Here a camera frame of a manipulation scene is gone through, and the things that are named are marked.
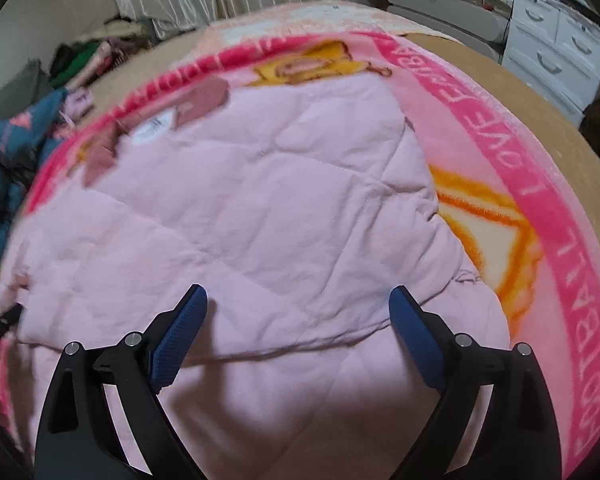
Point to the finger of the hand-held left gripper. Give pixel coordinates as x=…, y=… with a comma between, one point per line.
x=4, y=319

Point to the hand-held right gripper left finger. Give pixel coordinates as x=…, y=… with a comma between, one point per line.
x=174, y=346

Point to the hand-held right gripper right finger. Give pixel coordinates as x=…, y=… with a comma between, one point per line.
x=420, y=341

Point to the pink quilted jacket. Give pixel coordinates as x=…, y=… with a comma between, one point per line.
x=260, y=210

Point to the pile of clothes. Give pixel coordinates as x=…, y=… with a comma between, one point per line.
x=95, y=55

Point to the blue patterned jacket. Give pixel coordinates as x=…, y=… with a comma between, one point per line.
x=10, y=160

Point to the pink printed blanket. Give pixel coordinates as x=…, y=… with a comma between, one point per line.
x=485, y=125

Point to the grey cushion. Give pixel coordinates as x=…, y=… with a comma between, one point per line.
x=20, y=85

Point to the tan bed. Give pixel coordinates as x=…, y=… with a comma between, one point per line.
x=555, y=110

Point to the white chest of drawers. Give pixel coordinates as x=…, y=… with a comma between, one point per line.
x=555, y=50

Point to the grey dresser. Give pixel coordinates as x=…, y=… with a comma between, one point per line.
x=445, y=15

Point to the peach and white checked blanket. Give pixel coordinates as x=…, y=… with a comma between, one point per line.
x=330, y=12

